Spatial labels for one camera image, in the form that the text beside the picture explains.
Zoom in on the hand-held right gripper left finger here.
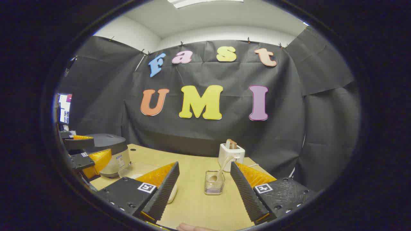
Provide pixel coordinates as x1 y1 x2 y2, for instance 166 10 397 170
96 161 180 222

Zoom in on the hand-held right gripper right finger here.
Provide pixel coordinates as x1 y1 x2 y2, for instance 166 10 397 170
230 161 317 224

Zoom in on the grey rice cooker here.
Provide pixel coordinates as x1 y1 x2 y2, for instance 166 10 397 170
84 134 131 178

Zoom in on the clear chopstick holder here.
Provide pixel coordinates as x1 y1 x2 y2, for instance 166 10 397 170
205 170 225 195

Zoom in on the wooden spoon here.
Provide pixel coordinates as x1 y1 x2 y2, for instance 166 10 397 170
209 156 240 183

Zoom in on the computer monitor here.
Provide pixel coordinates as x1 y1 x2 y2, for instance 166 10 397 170
58 93 73 124

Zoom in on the white toaster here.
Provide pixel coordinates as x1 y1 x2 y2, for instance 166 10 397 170
218 143 245 172

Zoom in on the black backdrop cloth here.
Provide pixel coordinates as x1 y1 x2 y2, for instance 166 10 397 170
56 26 362 193

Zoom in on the ceiling light panel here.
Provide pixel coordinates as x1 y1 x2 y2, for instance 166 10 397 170
167 0 244 9

